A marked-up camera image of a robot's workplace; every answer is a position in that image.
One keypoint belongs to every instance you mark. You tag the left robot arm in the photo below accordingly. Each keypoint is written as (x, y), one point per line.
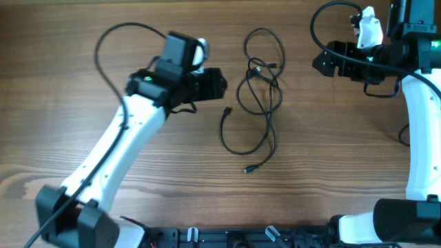
(76, 214)

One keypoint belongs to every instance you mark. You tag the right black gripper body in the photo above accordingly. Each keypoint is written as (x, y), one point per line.
(355, 70)

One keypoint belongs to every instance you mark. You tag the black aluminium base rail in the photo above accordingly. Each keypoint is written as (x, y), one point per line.
(193, 237)

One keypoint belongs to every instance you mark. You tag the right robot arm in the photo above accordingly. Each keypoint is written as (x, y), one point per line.
(408, 49)

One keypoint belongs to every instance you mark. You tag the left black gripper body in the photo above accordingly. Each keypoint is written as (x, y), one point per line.
(207, 85)

